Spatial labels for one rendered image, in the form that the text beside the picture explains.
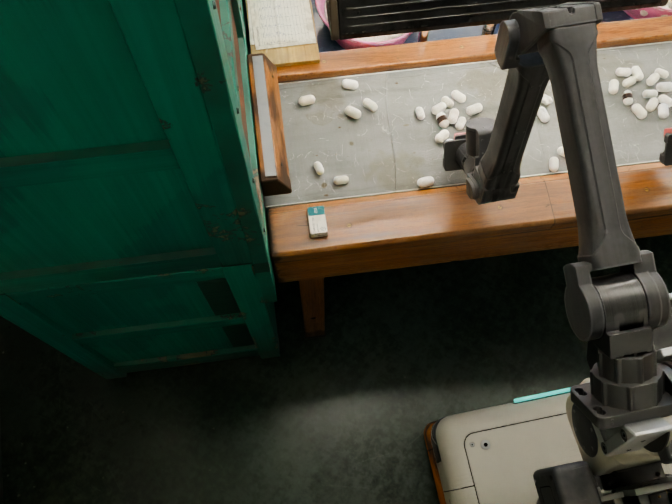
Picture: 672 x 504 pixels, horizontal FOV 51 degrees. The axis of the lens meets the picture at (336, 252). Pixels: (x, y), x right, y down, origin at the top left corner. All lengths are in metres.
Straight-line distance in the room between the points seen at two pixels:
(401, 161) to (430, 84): 0.21
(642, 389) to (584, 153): 0.30
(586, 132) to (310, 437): 1.40
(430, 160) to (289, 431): 0.95
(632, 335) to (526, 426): 0.99
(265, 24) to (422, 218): 0.58
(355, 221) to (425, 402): 0.84
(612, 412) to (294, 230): 0.74
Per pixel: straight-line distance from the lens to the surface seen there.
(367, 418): 2.10
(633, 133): 1.69
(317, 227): 1.40
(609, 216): 0.92
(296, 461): 2.08
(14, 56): 0.80
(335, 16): 1.28
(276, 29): 1.65
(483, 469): 1.84
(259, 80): 1.48
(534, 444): 1.88
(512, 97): 1.11
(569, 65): 0.94
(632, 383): 0.94
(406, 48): 1.65
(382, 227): 1.43
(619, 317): 0.91
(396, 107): 1.59
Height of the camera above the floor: 2.08
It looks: 70 degrees down
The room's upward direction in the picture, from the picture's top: 2 degrees clockwise
